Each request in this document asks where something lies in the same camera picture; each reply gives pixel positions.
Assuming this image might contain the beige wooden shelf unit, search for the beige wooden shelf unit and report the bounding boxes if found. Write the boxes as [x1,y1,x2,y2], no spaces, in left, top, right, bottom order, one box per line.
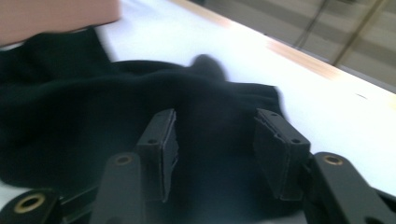
[192,0,396,94]

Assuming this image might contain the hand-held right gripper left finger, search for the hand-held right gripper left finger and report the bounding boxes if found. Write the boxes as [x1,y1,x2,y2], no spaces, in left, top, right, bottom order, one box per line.
[134,107,180,203]

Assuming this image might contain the pink storage basket grey rim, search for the pink storage basket grey rim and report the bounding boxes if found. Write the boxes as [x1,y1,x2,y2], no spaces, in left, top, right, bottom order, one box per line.
[0,0,122,48]

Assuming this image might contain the white table mat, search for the white table mat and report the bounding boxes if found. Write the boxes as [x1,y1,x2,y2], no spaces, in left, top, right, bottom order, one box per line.
[0,0,396,213]

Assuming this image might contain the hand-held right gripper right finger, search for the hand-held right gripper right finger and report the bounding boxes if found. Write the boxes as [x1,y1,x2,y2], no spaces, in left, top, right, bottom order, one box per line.
[252,107,312,202]

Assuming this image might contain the black hanging cables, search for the black hanging cables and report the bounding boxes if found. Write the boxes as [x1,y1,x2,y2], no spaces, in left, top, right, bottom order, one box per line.
[293,0,331,49]

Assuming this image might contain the black cloth garment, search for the black cloth garment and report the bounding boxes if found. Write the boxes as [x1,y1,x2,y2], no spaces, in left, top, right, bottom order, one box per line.
[0,27,292,224]

